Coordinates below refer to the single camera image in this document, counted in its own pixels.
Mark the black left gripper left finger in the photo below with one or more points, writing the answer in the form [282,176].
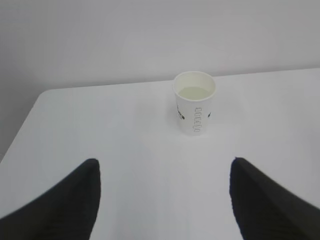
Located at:
[67,211]

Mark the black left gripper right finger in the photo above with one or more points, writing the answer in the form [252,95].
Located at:
[264,210]

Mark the white paper cup green print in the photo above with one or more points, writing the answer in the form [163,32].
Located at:
[194,92]

